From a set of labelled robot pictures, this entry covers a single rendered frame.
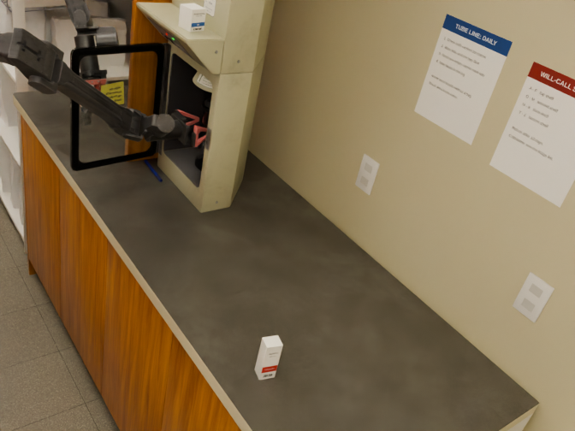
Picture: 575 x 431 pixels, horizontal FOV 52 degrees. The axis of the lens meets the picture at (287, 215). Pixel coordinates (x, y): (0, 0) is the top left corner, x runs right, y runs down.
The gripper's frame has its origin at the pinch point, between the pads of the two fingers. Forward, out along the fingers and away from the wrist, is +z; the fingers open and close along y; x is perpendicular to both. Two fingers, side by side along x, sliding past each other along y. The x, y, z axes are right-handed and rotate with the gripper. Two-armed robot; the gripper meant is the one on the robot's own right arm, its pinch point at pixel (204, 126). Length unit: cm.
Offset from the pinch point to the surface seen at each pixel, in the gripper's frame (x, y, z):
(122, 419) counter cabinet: 99, -24, -33
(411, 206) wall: 3, -59, 38
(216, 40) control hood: -33.0, -14.6, -7.6
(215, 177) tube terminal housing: 10.9, -13.9, -2.1
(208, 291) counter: 24, -48, -22
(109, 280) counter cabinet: 48, -8, -33
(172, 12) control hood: -33.6, 7.9, -9.9
